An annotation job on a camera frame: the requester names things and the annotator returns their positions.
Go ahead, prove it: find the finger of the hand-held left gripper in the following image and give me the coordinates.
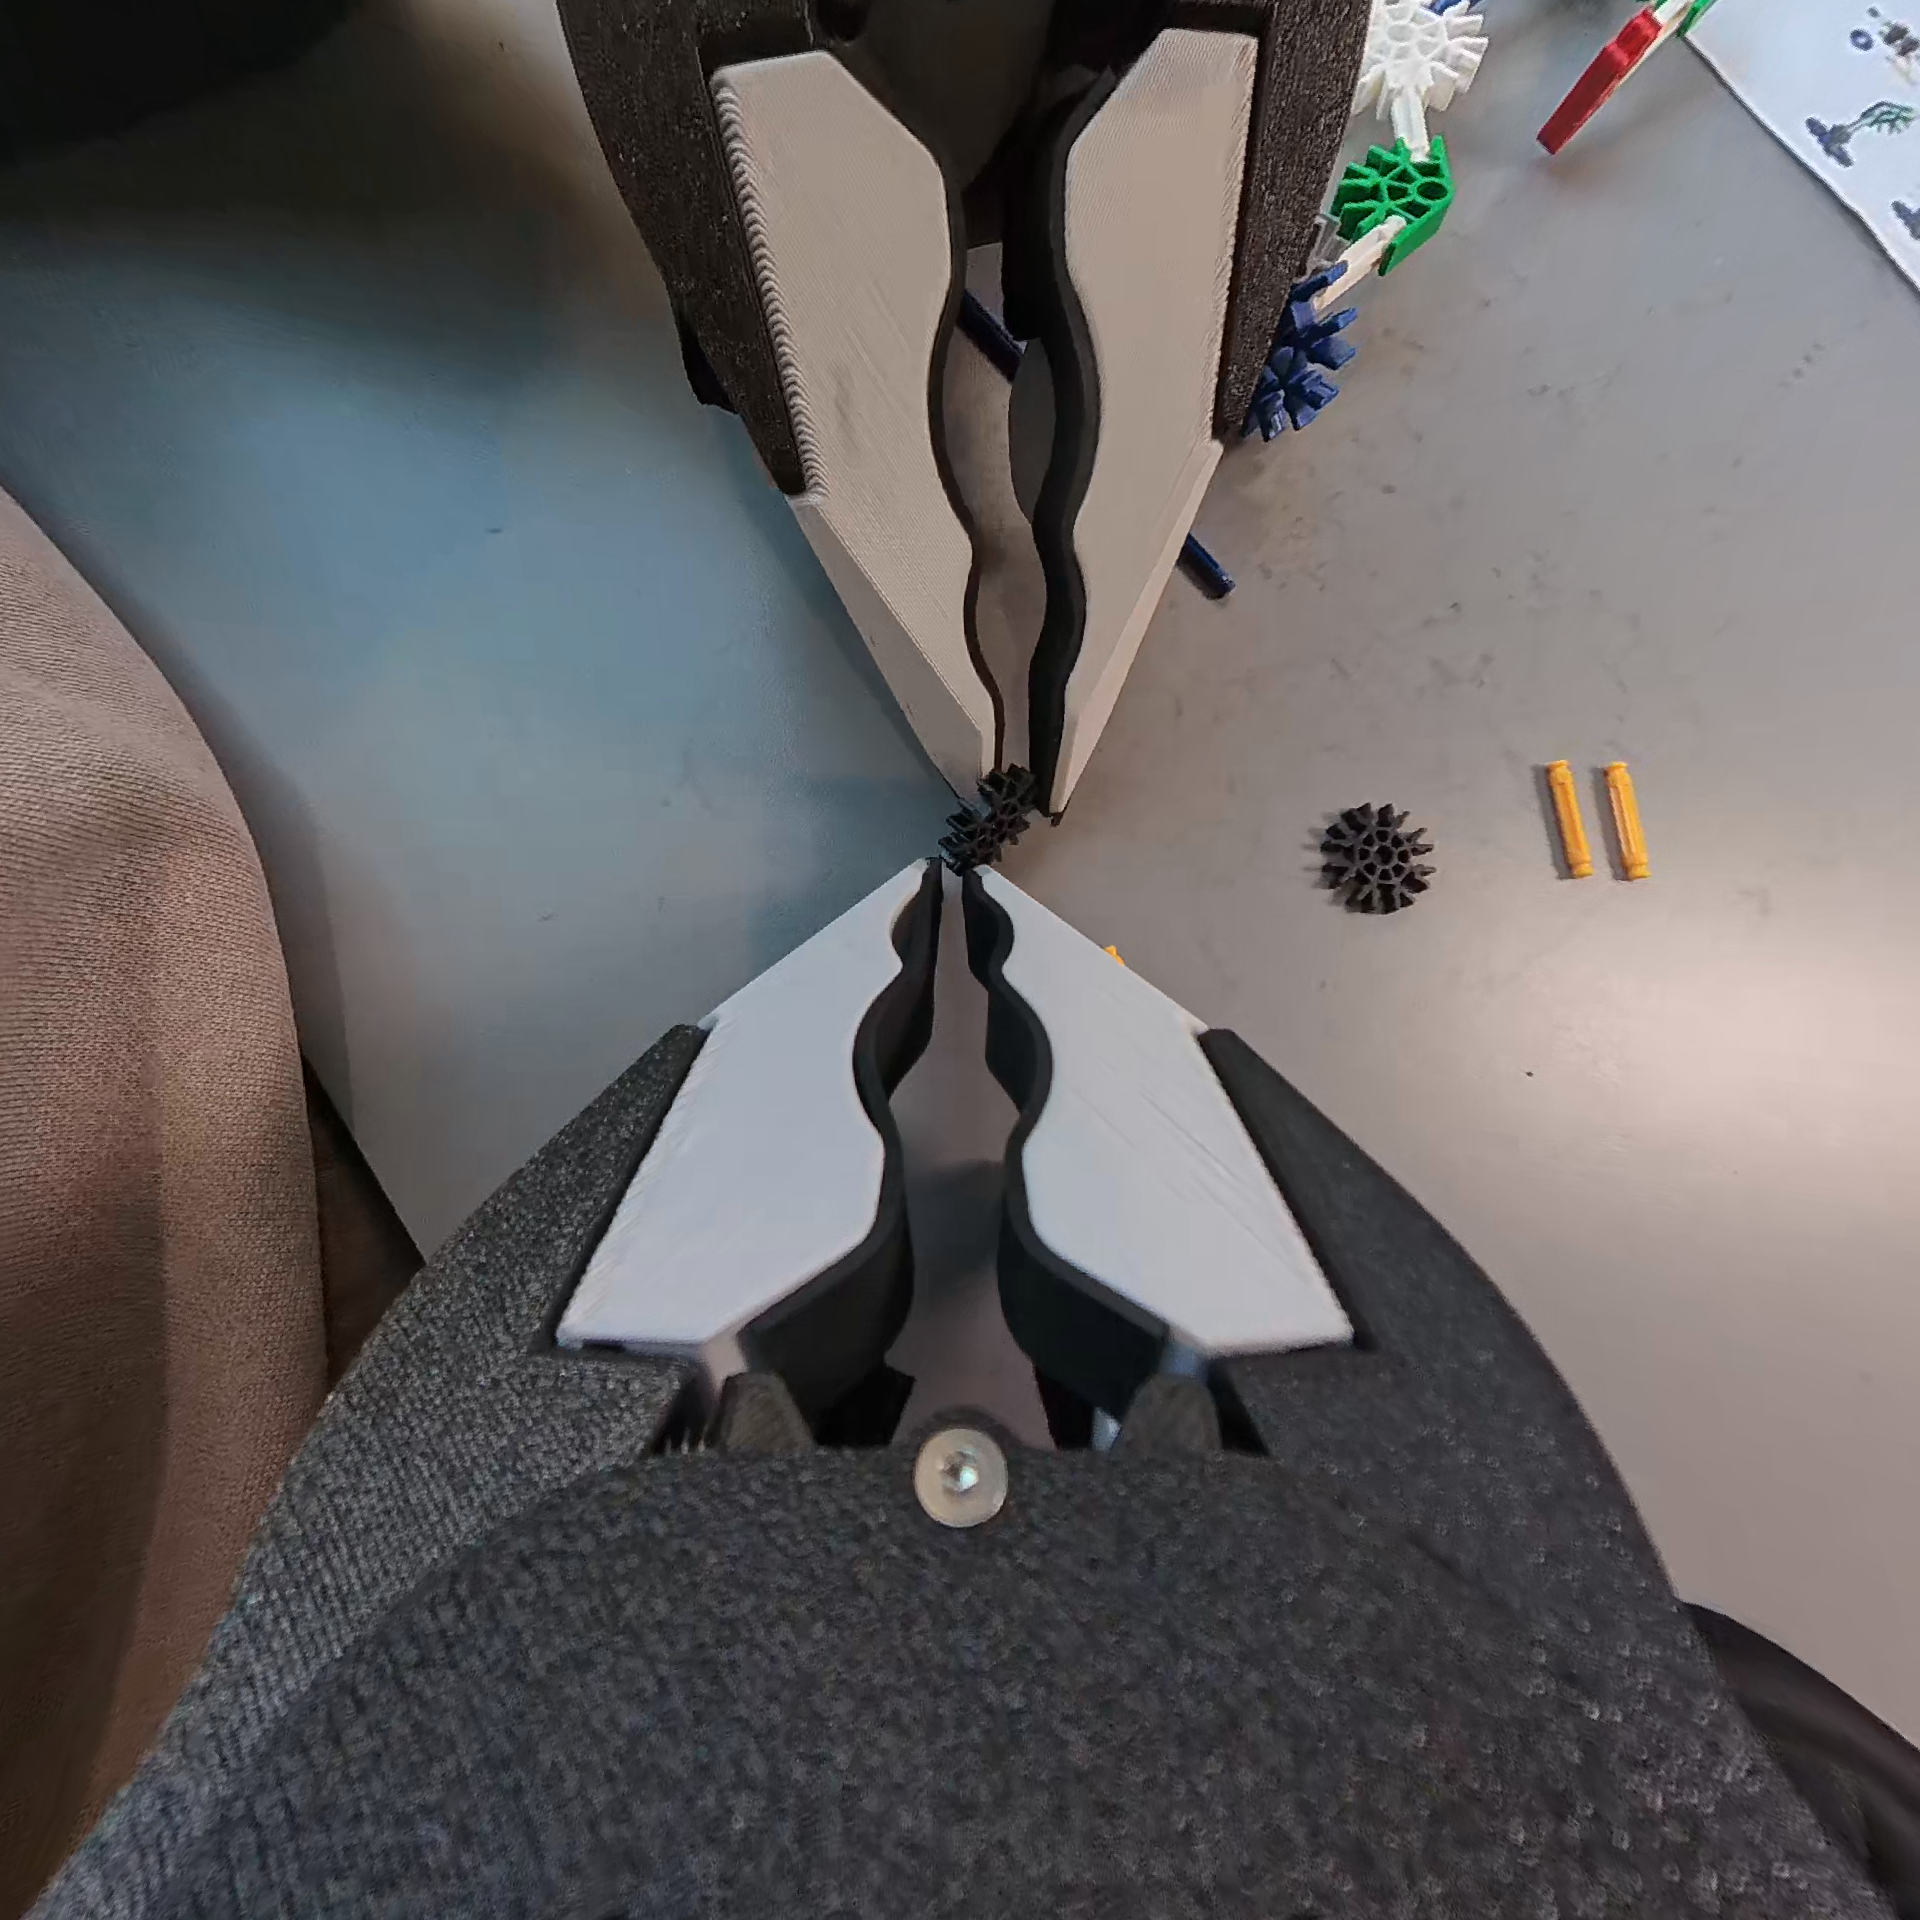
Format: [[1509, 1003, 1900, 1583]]
[[708, 52, 1007, 797], [1001, 27, 1262, 819]]

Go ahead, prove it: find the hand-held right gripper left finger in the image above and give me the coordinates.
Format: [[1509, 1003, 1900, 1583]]
[[558, 859, 944, 1425]]

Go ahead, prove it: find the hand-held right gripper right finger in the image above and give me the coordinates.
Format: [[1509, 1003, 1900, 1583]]
[[959, 865, 1354, 1425]]

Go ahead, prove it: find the multicolour toy construction model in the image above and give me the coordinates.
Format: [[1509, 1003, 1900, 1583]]
[[1237, 0, 1721, 446]]

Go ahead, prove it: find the small black gear connector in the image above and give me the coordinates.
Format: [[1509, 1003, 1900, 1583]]
[[1319, 799, 1440, 913], [934, 758, 1046, 873]]

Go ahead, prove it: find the grey desk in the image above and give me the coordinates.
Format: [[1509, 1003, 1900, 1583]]
[[0, 0, 1920, 1667]]

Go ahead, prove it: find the long blue toy rod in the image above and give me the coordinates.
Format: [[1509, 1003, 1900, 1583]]
[[959, 289, 1241, 604]]

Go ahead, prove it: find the folded white instruction sheet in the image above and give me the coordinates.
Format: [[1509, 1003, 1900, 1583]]
[[1687, 0, 1920, 297]]

